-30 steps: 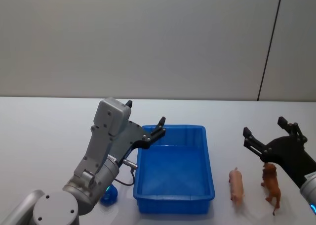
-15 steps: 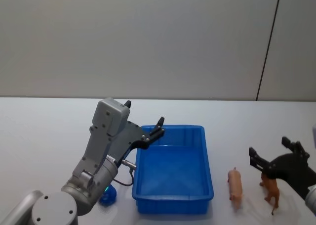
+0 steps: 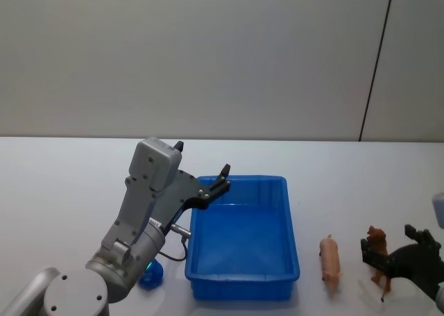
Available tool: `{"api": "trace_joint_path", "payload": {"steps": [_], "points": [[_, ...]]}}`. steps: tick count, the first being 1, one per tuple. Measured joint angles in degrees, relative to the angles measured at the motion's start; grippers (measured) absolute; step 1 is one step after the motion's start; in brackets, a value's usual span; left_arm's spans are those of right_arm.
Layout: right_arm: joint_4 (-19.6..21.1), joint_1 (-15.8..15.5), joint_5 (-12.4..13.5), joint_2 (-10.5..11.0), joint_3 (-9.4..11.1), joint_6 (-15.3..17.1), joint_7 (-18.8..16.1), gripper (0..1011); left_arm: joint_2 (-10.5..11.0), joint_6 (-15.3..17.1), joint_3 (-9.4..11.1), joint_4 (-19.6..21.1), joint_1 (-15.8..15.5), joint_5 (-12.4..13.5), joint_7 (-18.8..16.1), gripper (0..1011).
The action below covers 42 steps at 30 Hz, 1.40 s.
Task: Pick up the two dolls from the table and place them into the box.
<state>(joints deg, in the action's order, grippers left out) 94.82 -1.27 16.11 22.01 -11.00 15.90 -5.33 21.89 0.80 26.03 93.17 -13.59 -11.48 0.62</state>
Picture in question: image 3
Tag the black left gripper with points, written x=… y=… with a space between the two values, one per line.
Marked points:
x=177 y=194

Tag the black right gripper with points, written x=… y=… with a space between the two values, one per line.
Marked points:
x=416 y=260

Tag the brown toy animal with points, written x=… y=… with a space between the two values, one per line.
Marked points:
x=378 y=241

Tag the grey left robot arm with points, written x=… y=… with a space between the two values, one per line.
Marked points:
x=138 y=205

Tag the pink toy pig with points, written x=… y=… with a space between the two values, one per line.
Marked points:
x=329 y=260

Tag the blue plastic bin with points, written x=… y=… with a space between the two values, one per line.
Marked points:
x=243 y=239

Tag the small blue plastic toy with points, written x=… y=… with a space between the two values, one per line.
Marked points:
x=152 y=274

